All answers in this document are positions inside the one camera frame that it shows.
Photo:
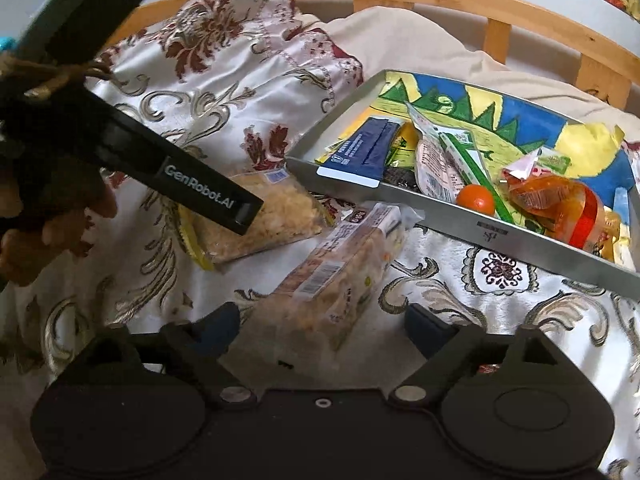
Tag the orange snack bag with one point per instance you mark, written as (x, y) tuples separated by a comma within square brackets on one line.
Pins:
[(560, 205)]

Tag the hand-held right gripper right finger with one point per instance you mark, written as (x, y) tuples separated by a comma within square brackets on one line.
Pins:
[(425, 328)]

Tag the grey tray with dragon drawing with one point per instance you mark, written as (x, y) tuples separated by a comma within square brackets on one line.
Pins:
[(500, 252)]

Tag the beige bed sheet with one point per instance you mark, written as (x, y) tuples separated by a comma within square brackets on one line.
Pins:
[(400, 35)]

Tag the blue and white snack packet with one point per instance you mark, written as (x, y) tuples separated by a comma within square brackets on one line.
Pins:
[(360, 152)]

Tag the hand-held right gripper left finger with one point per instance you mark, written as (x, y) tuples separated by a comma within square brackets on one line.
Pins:
[(222, 323)]

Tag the floral satin quilt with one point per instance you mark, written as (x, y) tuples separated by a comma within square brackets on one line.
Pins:
[(225, 60)]

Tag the clear packet with dark snack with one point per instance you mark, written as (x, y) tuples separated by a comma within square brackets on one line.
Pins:
[(400, 177)]

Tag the clear packet of cake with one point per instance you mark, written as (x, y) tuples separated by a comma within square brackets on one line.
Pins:
[(325, 285)]

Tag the green and yellow stick packet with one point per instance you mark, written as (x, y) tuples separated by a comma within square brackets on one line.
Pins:
[(472, 160)]

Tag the person's left hand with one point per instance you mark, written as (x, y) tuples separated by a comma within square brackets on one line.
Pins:
[(65, 232)]

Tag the orange mandarin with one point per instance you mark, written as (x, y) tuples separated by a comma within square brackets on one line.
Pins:
[(476, 200)]

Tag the yellow brown snack packet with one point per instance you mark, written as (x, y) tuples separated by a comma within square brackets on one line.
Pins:
[(610, 235)]

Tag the small green snack packet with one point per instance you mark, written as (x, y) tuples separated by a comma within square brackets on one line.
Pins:
[(552, 161)]

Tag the clear bag of flakes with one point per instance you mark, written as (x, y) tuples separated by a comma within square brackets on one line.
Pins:
[(270, 220)]

